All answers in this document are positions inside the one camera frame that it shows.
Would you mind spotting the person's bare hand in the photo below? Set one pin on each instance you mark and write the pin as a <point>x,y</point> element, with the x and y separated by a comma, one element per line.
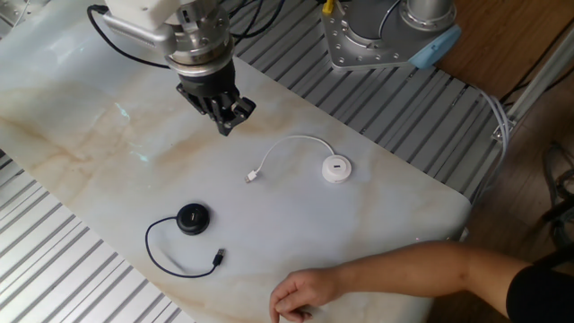
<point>305,289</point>

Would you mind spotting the person's bare forearm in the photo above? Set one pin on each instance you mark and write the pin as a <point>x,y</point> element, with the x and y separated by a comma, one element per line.
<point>412,269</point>

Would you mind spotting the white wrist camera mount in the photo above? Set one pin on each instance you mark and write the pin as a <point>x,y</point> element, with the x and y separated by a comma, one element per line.
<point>139,18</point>

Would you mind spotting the black round USB hub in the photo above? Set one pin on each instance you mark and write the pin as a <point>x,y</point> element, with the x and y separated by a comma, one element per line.
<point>193,219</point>

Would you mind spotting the aluminium frame post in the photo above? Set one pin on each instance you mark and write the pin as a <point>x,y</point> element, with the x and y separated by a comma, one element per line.
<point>538,81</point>

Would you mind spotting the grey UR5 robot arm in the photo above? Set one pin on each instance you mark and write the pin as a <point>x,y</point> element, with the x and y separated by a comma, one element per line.
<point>202,40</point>

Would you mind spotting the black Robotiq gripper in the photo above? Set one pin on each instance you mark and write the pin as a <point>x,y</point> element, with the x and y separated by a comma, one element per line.
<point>208,83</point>

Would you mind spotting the white round USB hub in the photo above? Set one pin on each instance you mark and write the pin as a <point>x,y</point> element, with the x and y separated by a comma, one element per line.
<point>336,168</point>

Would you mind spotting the yellow tag at base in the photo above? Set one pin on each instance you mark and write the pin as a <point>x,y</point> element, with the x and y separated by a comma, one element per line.
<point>328,6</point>

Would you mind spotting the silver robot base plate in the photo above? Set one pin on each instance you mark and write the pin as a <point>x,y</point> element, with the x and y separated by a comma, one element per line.
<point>359,49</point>

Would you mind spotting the black shirt sleeve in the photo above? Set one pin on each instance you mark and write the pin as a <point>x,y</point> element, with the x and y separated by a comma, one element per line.
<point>542,296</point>

